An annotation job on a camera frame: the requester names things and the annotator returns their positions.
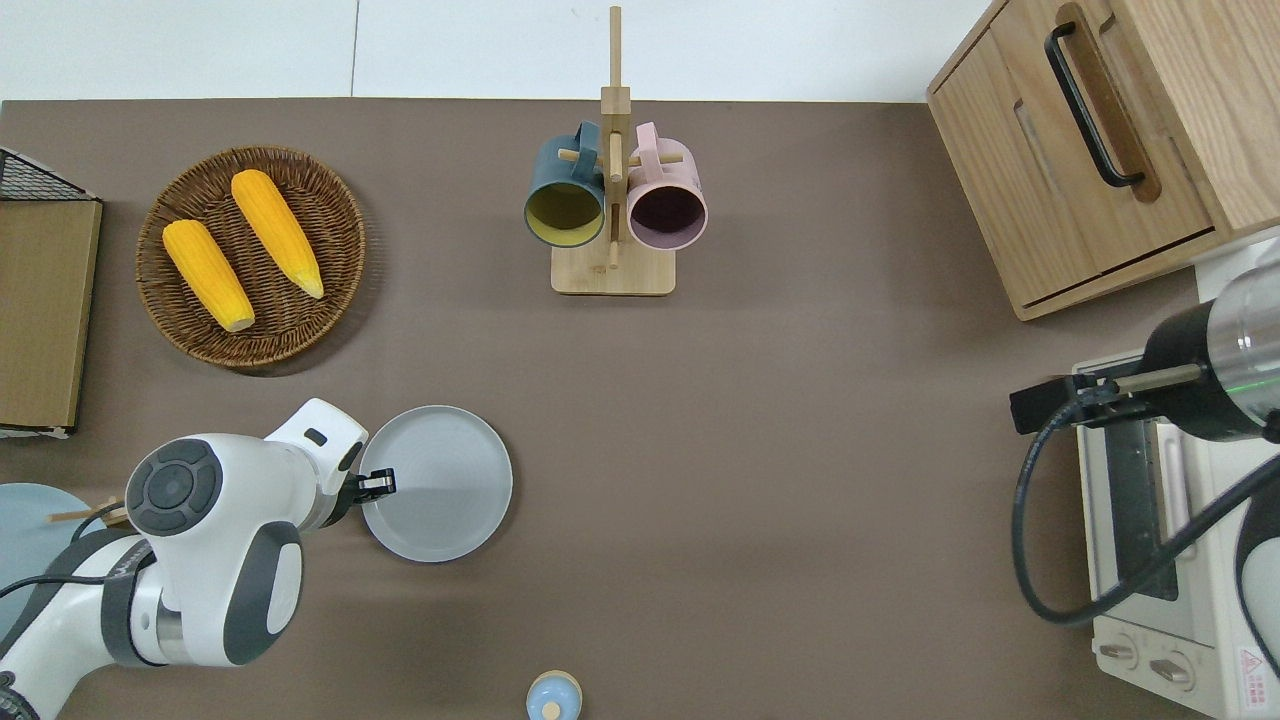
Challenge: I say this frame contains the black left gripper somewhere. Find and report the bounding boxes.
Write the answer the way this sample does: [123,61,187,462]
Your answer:
[325,445,398,530]

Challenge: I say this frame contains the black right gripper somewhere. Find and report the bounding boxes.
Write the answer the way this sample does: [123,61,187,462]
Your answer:
[1009,374,1153,437]

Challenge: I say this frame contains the gray plate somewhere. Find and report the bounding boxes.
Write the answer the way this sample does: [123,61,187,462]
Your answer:
[358,405,514,563]

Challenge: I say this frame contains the wooden plate rack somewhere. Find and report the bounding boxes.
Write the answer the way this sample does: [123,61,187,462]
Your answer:
[47,496,132,529]

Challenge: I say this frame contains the light blue plate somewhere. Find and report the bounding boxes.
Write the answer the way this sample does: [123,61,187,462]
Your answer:
[0,483,97,641]

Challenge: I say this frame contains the brown wicker basket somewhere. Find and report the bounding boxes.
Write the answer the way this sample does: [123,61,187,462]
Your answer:
[135,146,367,369]

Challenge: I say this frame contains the cream toaster oven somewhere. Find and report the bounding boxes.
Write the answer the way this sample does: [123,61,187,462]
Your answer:
[1072,350,1280,720]

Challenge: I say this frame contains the yellow corn cob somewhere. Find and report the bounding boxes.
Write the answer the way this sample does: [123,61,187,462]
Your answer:
[162,219,257,334]
[230,169,326,301]

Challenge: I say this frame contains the wooden mug tree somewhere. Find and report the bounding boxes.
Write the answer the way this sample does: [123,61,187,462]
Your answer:
[551,6,678,297]

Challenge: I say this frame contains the wooden cabinet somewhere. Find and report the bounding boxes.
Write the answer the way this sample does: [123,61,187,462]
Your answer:
[926,0,1280,322]

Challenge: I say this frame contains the dark blue mug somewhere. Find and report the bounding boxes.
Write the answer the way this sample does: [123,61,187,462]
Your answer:
[523,120,609,251]

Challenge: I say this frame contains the pink mug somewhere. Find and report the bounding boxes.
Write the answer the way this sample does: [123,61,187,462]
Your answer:
[626,121,710,252]

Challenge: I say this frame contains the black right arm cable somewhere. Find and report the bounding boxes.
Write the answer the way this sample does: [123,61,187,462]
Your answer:
[1011,398,1280,627]

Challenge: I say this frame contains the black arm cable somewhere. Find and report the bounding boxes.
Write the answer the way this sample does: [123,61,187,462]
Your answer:
[1011,398,1280,627]
[0,572,113,603]

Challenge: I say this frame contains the black cabinet handle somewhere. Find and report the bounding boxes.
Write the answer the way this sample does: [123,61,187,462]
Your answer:
[1044,21,1148,190]

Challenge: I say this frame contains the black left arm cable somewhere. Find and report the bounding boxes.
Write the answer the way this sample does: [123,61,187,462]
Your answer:
[0,572,113,603]

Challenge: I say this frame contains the wire grid shelf box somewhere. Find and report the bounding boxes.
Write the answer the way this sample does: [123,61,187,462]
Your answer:
[0,147,104,440]

